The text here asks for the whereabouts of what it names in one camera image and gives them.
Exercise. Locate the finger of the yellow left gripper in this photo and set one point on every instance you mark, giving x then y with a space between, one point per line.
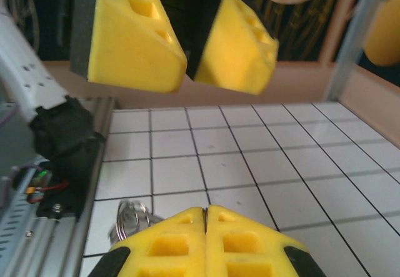
125 48
237 55

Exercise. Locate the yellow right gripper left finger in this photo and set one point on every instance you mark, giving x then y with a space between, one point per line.
175 252

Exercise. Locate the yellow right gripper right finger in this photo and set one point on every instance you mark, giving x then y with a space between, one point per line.
250 252

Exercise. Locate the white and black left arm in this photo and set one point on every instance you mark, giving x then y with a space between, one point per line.
25 70

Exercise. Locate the grey metal base sheet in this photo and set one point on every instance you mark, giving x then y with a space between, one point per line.
12 139

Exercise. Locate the small control board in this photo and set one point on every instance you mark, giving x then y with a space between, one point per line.
40 183

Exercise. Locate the aluminium mounting rail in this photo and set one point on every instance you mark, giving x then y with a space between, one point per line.
93 152

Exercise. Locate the aluminium frame post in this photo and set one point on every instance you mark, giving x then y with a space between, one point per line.
353 39

